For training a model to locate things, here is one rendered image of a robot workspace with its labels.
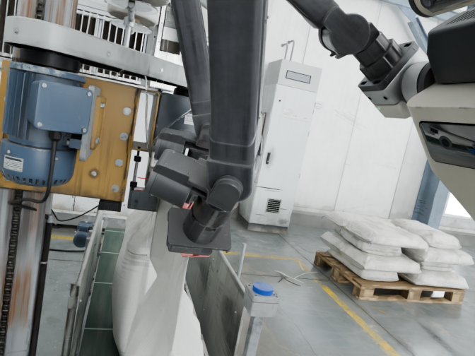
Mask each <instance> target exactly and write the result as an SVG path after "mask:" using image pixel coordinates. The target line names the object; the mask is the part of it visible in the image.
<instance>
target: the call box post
mask: <svg viewBox="0 0 475 356"><path fill-rule="evenodd" d="M263 319H264V317H259V316H251V317H250V323H249V327H248V331H247V337H246V341H245V347H244V350H243V354H242V356H255V355H256V351H257V346H258V342H259V336H260V332H261V329H262V322H263Z"/></svg>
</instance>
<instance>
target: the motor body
mask: <svg viewBox="0 0 475 356"><path fill-rule="evenodd" d="M9 67H10V68H11V69H12V70H8V78H7V85H6V98H5V105H4V118H3V124H2V131H3V132H4V133H5V134H8V138H3V139H1V146H0V171H1V173H2V175H3V176H4V177H5V178H6V179H7V180H9V181H11V182H15V183H18V184H24V185H29V186H47V182H48V176H49V166H50V160H51V154H52V152H51V150H52V141H51V140H50V139H49V133H50V131H49V130H43V129H36V128H35V127H34V126H33V124H31V123H30V122H29V121H28V107H29V100H30V89H31V84H32V82H33V81H40V80H46V81H52V82H55V83H62V84H66V85H72V86H76V87H80V88H82V87H83V86H82V85H81V83H86V77H84V76H80V75H76V74H74V73H68V72H65V71H59V70H56V69H50V68H46V67H42V66H36V65H32V64H25V63H20V62H15V61H11V62H10V66H9ZM61 134H62V136H61V140H60V141H59V142H58V143H57V150H56V154H55V161H54V171H53V177H52V185H51V186H61V185H63V184H66V183H67V182H68V181H69V180H70V179H71V178H72V177H73V175H74V168H75V162H76V154H77V149H76V148H69V147H68V146H64V137H65V136H68V137H72V136H73V135H74V134H76V133H66V132H62V133H61Z"/></svg>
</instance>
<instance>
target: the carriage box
mask: <svg viewBox="0 0 475 356"><path fill-rule="evenodd" d="M10 62H11V61H9V60H5V59H3V60H2V65H1V66H0V72H1V80H0V146H1V139H3V138H8V134H6V133H4V132H3V131H2V124H3V118H4V105H5V98H6V85H7V78H8V70H12V69H11V68H10V67H9V66H10ZM84 77H86V83H81V85H82V86H83V88H87V89H88V88H89V85H94V86H96V87H99V88H100V96H101V97H105V98H107V100H106V105H105V115H104V120H103V126H102V135H101V140H100V144H99V145H98V146H97V148H96V149H95V150H93V151H92V154H91V155H90V156H89V158H88V159H87V160H86V161H81V160H79V155H80V149H77V154H76V162H75V168H74V175H73V177H72V178H71V179H70V180H69V181H68V182H67V183H66V184H63V185H61V186H51V189H50V193H52V194H63V195H69V196H80V197H86V198H97V199H104V200H110V201H121V202H124V197H125V192H126V187H127V179H128V173H129V165H130V160H131V152H132V149H131V148H132V146H133V142H134V133H135V128H136V119H137V114H138V109H139V100H140V96H141V88H138V87H135V86H131V85H125V84H121V83H115V82H111V81H104V80H101V79H97V78H91V77H87V76H84ZM0 187H5V188H11V189H22V190H28V191H39V192H46V189H47V187H46V186H29V185H24V184H18V183H15V182H11V181H5V180H4V176H3V175H2V173H1V171H0Z"/></svg>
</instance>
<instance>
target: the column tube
mask: <svg viewBox="0 0 475 356"><path fill-rule="evenodd" d="M36 1H37V0H18V7H17V14H16V16H21V17H26V18H34V19H35V8H36V6H37V4H36ZM77 7H78V0H46V4H45V15H44V20H43V21H47V22H50V23H55V24H58V25H63V26H65V27H68V28H72V29H75V23H76V13H77ZM19 51H20V49H19V48H17V47H13V53H12V61H15V62H20V63H25V62H22V61H20V59H18V58H19ZM25 64H27V63H25ZM15 192H16V191H15V189H11V188H5V187H0V320H1V308H2V304H3V302H2V301H3V295H4V284H5V276H6V264H7V261H8V259H7V258H8V250H9V247H8V246H9V240H10V232H11V221H12V216H13V206H12V205H10V204H8V203H7V202H8V201H11V200H14V195H15ZM53 195H54V194H52V193H49V197H48V199H47V200H46V201H45V202H44V203H33V202H30V201H23V202H22V205H25V206H30V207H33V208H36V209H37V211H34V210H30V209H26V208H22V210H21V215H20V225H19V235H18V246H17V253H16V264H15V269H14V277H13V289H12V295H11V307H10V312H9V320H8V331H7V338H6V349H5V354H4V356H29V353H30V343H31V338H32V337H31V336H32V332H33V321H34V315H35V305H36V298H37V287H38V282H39V281H38V280H39V274H40V264H41V263H40V261H41V257H42V249H43V243H44V235H45V224H46V219H45V214H51V212H52V211H51V209H52V201H53ZM44 196H45V192H39V191H28V190H24V191H23V198H33V199H37V200H41V199H43V197H44Z"/></svg>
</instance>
